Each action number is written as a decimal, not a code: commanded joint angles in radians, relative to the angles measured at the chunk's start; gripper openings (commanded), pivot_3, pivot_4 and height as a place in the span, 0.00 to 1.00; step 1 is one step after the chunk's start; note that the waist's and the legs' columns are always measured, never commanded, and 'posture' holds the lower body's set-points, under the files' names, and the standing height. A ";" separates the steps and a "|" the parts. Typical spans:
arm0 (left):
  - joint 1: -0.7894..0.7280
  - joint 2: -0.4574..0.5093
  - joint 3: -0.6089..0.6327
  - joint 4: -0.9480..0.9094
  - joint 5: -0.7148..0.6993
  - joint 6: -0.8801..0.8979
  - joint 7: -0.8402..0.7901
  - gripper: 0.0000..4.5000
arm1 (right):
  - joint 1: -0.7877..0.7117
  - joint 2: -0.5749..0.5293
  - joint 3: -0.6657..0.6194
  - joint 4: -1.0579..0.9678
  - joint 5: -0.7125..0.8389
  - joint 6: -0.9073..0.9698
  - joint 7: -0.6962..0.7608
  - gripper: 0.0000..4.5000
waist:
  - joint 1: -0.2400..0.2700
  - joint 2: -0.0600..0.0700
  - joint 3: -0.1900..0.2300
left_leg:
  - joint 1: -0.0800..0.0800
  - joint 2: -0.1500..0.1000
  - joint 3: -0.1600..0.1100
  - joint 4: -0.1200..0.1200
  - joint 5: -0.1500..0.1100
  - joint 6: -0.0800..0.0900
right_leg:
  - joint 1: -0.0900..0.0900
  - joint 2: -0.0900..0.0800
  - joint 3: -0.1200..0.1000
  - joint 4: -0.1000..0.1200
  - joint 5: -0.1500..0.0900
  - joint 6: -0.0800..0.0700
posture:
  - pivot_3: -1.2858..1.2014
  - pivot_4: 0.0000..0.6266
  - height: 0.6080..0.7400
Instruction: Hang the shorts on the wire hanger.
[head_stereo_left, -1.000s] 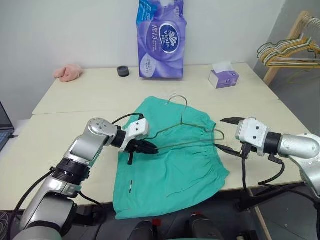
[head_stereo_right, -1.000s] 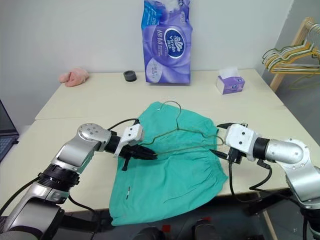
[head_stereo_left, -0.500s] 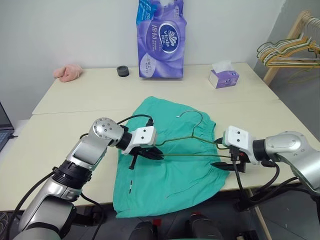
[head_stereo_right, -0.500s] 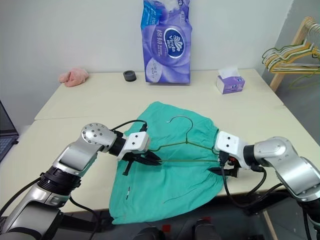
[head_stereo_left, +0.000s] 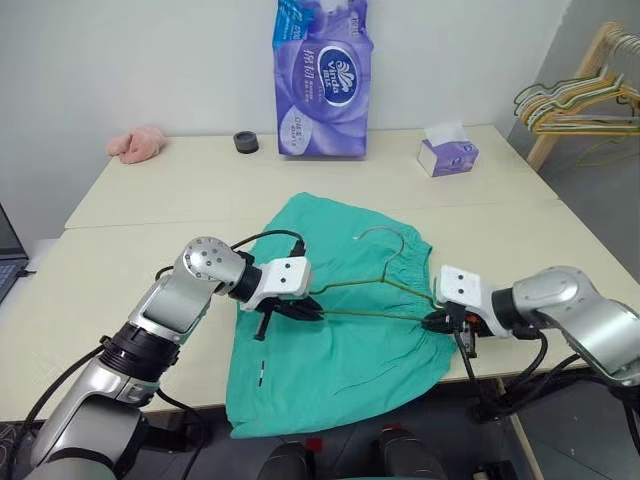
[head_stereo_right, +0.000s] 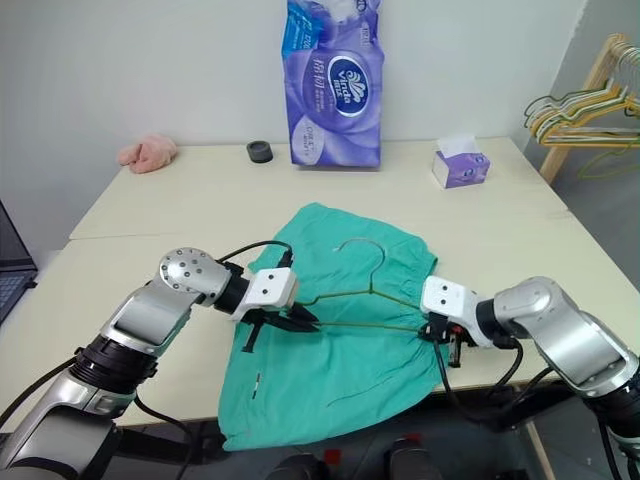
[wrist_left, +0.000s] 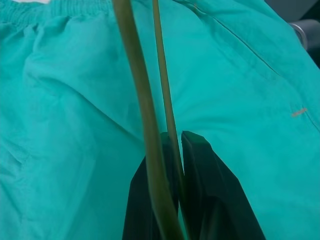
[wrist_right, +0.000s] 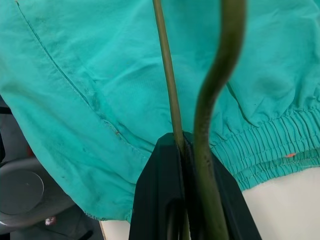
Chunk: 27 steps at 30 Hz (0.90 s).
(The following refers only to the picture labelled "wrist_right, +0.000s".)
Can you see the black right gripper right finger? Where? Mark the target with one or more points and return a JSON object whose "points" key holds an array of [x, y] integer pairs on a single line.
{"points": [[235, 207]]}

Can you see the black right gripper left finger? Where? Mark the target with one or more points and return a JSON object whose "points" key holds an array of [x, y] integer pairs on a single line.
{"points": [[155, 190]]}

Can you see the teal green shorts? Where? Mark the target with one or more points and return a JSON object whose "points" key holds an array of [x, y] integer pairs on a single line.
{"points": [[100, 87]]}

